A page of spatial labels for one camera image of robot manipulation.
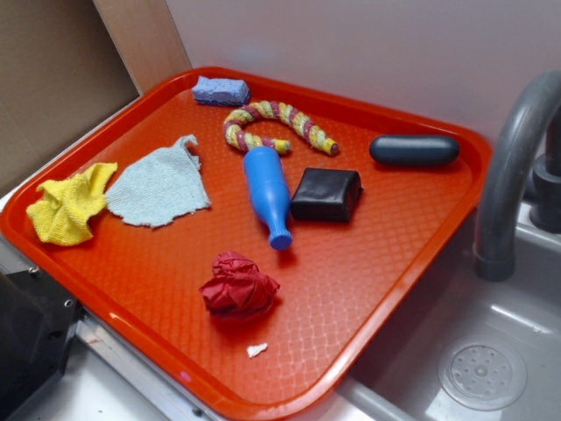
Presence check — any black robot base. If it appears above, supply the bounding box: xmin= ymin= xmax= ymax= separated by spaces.
xmin=1 ymin=271 xmax=81 ymax=420

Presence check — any light blue cloth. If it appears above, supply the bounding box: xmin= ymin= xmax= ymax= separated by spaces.
xmin=105 ymin=134 xmax=211 ymax=228

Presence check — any yellow cloth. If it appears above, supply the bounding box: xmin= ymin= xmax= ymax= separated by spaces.
xmin=26 ymin=163 xmax=118 ymax=246

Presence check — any blue plastic bottle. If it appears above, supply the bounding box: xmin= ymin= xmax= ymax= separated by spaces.
xmin=243 ymin=146 xmax=293 ymax=251

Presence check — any orange plastic tray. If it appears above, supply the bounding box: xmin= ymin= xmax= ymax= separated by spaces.
xmin=1 ymin=68 xmax=491 ymax=420

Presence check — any black square block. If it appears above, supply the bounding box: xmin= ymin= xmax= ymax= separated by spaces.
xmin=290 ymin=168 xmax=363 ymax=223

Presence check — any crumpled red paper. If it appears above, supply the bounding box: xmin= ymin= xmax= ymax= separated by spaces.
xmin=199 ymin=251 xmax=280 ymax=318

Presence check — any dark grey oblong capsule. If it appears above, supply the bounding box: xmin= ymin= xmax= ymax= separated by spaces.
xmin=369 ymin=135 xmax=460 ymax=167

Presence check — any blue sponge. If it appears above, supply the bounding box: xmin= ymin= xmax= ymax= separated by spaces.
xmin=192 ymin=76 xmax=251 ymax=106

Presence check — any small white paper scrap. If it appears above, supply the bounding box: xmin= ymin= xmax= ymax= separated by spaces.
xmin=246 ymin=343 xmax=268 ymax=359

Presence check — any grey toy faucet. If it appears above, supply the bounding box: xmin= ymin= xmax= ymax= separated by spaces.
xmin=473 ymin=70 xmax=560 ymax=282

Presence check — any grey plastic sink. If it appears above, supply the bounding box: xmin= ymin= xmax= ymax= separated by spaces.
xmin=338 ymin=204 xmax=560 ymax=420

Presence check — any brown cardboard panel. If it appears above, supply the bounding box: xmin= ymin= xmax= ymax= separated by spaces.
xmin=1 ymin=1 xmax=190 ymax=194

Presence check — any sink drain strainer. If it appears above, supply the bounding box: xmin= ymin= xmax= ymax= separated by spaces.
xmin=437 ymin=335 xmax=527 ymax=411

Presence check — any braided rope toy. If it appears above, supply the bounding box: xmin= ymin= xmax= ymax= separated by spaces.
xmin=223 ymin=101 xmax=340 ymax=157

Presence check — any dark grey faucet handle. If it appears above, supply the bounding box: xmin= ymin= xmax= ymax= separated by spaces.
xmin=529 ymin=111 xmax=560 ymax=234

